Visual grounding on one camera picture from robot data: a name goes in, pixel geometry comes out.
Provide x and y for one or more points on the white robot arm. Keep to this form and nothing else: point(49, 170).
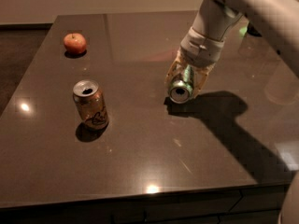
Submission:
point(276, 20)

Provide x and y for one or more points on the red apple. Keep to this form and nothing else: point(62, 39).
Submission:
point(75, 43)

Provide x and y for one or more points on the green soda can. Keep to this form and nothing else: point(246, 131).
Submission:
point(180, 88)

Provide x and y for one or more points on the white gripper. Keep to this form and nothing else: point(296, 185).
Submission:
point(201, 48)

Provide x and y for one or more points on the orange soda can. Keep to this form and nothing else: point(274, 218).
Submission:
point(90, 103)

